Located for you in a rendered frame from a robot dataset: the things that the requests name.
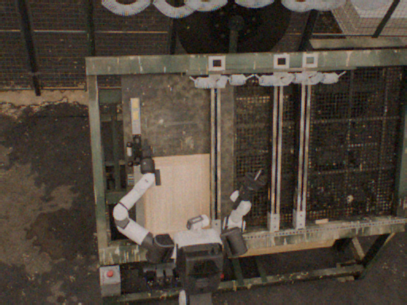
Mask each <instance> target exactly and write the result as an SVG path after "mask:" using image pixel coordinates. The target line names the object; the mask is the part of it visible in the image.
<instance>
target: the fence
mask: <svg viewBox="0 0 407 305"><path fill-rule="evenodd" d="M132 100H137V101H138V108H133V101H132ZM130 104H131V130H132V142H133V134H140V133H141V120H140V106H139V98H130ZM133 111H137V112H138V120H134V115H133ZM141 178H142V174H141V168H140V167H139V166H134V186H135V185H136V183H138V181H139V180H141ZM135 209H136V223H137V224H138V225H141V226H142V227H143V228H145V223H144V195H143V196H141V198H140V199H138V200H137V202H136V203H135Z"/></svg>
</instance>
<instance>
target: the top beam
mask: <svg viewBox="0 0 407 305"><path fill-rule="evenodd" d="M314 53H318V62H317V67H318V68H320V67H340V66H356V67H365V66H405V65H407V49H391V50H339V51H312V52H260V53H208V54H181V55H155V56H86V57H84V63H85V72H86V75H128V74H147V73H167V72H186V71H209V67H208V57H209V56H225V70H240V69H273V63H274V55H289V68H302V63H303V54H314ZM313 63H314V56H306V64H313Z"/></svg>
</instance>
